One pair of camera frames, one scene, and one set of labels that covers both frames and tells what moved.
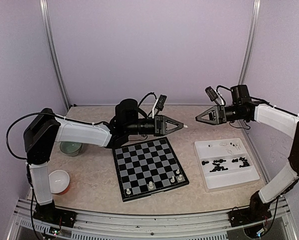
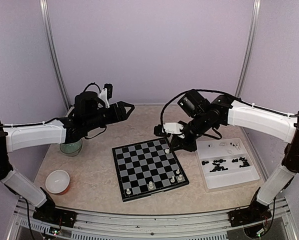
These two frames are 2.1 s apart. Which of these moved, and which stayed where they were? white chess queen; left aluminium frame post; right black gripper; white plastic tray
Moved: right black gripper
Stayed: white chess queen; white plastic tray; left aluminium frame post
